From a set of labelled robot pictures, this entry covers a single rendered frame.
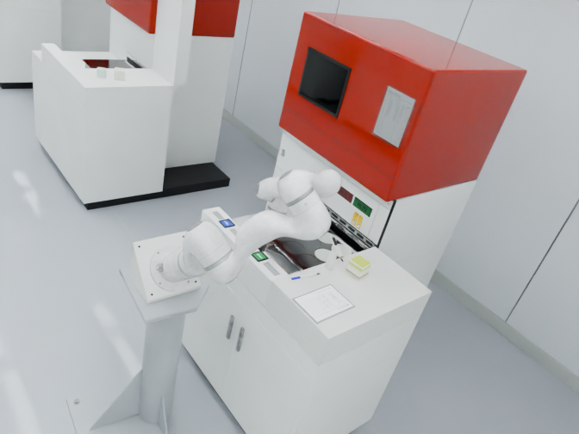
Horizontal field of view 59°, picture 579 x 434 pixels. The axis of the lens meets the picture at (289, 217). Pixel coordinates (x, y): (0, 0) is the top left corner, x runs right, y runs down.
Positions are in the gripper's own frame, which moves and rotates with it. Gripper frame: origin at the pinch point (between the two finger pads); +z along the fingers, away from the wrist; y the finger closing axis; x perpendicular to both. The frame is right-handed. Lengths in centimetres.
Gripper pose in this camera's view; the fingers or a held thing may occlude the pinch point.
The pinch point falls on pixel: (262, 245)
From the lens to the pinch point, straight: 211.9
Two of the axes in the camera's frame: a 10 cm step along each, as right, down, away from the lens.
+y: -7.1, 0.0, -7.1
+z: -3.7, 8.5, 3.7
